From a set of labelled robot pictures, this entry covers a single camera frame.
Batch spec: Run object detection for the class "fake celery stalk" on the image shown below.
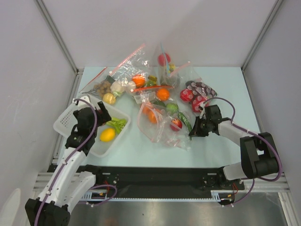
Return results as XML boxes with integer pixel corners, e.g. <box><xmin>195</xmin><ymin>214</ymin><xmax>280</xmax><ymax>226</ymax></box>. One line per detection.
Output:
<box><xmin>106</xmin><ymin>117</ymin><xmax>127</xmax><ymax>134</ymax></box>

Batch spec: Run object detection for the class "fake yellow lemon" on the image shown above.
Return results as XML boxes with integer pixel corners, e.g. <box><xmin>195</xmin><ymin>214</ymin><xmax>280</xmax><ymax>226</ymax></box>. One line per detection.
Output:
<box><xmin>99</xmin><ymin>128</ymin><xmax>116</xmax><ymax>142</ymax></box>

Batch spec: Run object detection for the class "clear pink zip bag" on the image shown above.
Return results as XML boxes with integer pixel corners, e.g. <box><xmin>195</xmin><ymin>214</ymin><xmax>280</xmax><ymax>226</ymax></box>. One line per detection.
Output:
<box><xmin>137</xmin><ymin>105</ymin><xmax>192</xmax><ymax>151</ymax></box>

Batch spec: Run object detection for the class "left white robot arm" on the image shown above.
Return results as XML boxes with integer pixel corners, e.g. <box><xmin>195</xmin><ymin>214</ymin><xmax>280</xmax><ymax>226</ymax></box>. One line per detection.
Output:
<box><xmin>25</xmin><ymin>98</ymin><xmax>111</xmax><ymax>226</ymax></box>

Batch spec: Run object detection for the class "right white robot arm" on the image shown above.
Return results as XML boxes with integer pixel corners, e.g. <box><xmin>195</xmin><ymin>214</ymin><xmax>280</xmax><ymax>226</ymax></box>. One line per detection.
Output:
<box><xmin>189</xmin><ymin>105</ymin><xmax>283</xmax><ymax>189</ymax></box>

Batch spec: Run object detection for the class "fake yellow round fruit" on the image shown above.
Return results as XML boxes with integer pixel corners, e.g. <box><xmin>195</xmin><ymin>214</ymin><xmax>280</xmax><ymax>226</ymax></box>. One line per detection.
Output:
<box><xmin>102</xmin><ymin>93</ymin><xmax>116</xmax><ymax>105</ymax></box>

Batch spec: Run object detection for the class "fake green chili pepper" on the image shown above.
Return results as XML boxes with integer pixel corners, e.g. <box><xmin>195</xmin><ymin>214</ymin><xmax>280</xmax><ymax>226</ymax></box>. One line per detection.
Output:
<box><xmin>178</xmin><ymin>112</ymin><xmax>192</xmax><ymax>132</ymax></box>

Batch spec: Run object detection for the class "fake longan bunch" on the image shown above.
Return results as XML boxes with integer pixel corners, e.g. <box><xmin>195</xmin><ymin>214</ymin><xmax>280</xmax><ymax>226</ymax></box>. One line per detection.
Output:
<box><xmin>94</xmin><ymin>81</ymin><xmax>111</xmax><ymax>98</ymax></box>

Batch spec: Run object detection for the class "fake red apple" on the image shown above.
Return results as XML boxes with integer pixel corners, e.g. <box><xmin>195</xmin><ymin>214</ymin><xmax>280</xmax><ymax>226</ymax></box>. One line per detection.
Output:
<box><xmin>170</xmin><ymin>118</ymin><xmax>182</xmax><ymax>132</ymax></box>

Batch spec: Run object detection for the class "red zip longan bag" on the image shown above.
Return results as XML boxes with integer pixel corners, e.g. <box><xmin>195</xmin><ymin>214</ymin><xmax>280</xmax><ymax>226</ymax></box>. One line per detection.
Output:
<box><xmin>80</xmin><ymin>67</ymin><xmax>125</xmax><ymax>105</ymax></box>

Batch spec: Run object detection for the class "fake cauliflower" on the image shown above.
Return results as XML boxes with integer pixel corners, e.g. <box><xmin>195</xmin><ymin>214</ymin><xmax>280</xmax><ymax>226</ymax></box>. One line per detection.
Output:
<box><xmin>110</xmin><ymin>81</ymin><xmax>125</xmax><ymax>96</ymax></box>

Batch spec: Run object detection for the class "pink dotted zip bag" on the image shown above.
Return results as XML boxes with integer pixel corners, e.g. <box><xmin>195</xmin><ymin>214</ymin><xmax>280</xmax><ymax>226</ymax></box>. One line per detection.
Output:
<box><xmin>179</xmin><ymin>80</ymin><xmax>217</xmax><ymax>113</ymax></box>

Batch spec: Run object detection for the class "fake green guava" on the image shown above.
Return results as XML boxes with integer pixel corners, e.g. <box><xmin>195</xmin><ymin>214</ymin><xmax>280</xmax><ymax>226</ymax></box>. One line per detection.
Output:
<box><xmin>166</xmin><ymin>103</ymin><xmax>179</xmax><ymax>114</ymax></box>

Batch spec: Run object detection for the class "fake orange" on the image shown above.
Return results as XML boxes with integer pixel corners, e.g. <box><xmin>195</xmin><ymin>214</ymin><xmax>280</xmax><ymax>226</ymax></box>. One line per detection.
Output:
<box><xmin>156</xmin><ymin>88</ymin><xmax>170</xmax><ymax>101</ymax></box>
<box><xmin>147</xmin><ymin>109</ymin><xmax>158</xmax><ymax>124</ymax></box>

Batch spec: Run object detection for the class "large clear red-zip bag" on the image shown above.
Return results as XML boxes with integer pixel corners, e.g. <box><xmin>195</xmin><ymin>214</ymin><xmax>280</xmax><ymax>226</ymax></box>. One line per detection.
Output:
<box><xmin>109</xmin><ymin>44</ymin><xmax>151</xmax><ymax>85</ymax></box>

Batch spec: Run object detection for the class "orange zip fruit bag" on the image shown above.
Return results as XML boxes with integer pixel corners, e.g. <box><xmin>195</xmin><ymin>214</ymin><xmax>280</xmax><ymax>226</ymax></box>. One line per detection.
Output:
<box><xmin>129</xmin><ymin>85</ymin><xmax>179</xmax><ymax>114</ymax></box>

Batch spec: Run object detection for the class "blue zip bag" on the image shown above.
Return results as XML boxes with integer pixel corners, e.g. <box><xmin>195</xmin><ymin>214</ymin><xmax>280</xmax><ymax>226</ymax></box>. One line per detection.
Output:
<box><xmin>154</xmin><ymin>42</ymin><xmax>179</xmax><ymax>86</ymax></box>

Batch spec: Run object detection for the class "white plastic basket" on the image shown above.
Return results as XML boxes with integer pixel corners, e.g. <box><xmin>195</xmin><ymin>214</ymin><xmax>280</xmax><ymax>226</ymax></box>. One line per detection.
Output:
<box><xmin>53</xmin><ymin>101</ymin><xmax>131</xmax><ymax>158</ymax></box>

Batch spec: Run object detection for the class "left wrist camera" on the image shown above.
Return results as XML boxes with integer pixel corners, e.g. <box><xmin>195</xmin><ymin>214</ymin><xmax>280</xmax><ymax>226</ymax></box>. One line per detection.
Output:
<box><xmin>72</xmin><ymin>95</ymin><xmax>91</xmax><ymax>110</ymax></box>

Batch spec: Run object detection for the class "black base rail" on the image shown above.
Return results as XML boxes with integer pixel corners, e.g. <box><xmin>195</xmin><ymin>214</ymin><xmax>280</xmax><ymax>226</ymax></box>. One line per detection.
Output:
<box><xmin>47</xmin><ymin>164</ymin><xmax>252</xmax><ymax>200</ymax></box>

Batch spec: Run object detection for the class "white cable duct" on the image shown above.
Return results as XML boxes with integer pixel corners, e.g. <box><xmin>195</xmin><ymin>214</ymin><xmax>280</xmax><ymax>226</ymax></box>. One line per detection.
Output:
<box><xmin>43</xmin><ymin>190</ymin><xmax>236</xmax><ymax>202</ymax></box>

